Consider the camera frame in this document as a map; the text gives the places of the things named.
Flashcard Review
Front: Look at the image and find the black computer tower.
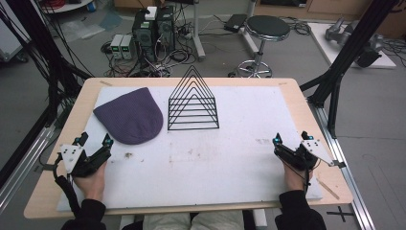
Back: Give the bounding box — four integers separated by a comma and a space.
155, 5, 176, 54
131, 9, 158, 63

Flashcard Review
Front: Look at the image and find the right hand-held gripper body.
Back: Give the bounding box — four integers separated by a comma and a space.
273, 138, 347, 172

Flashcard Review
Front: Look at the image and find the person's left hand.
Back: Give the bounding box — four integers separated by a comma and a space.
73, 161, 108, 202

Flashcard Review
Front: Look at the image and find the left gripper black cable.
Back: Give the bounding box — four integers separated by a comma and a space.
38, 152, 81, 219

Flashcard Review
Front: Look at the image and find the person's lap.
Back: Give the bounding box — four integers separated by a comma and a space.
121, 210, 257, 230

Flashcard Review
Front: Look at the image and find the white power strip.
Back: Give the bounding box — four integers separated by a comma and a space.
145, 6, 158, 21

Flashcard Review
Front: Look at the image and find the grey power supply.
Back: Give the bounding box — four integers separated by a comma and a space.
109, 34, 124, 59
120, 34, 134, 60

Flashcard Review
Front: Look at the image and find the white foam mat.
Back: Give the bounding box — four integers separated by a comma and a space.
56, 85, 324, 213

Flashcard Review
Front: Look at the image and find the black flat box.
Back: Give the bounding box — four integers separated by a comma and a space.
223, 13, 249, 34

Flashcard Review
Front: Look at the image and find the wooden stick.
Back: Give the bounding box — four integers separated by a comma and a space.
316, 178, 341, 201

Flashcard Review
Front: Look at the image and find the purple knit beanie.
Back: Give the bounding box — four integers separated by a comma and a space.
92, 86, 165, 146

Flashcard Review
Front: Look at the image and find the black metal frame stand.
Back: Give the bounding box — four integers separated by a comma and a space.
299, 0, 401, 140
0, 0, 94, 190

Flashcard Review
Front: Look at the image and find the aluminium rail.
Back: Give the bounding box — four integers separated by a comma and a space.
0, 124, 61, 215
307, 99, 377, 230

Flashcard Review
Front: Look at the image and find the black wire file rack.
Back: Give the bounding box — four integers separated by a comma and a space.
167, 64, 220, 131

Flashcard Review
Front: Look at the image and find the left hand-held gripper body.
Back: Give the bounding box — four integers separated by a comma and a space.
58, 144, 112, 178

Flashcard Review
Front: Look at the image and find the tangle of floor cables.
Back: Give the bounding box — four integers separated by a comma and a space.
100, 18, 199, 79

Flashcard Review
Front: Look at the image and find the grey metal table leg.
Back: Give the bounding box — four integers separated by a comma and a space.
190, 0, 207, 62

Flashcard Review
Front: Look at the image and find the black round stool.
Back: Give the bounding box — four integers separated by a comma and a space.
237, 14, 292, 79

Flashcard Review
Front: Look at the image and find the person's right hand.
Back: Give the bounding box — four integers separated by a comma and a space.
282, 157, 314, 193

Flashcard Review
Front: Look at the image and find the white floor board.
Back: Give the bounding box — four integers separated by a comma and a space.
307, 22, 397, 70

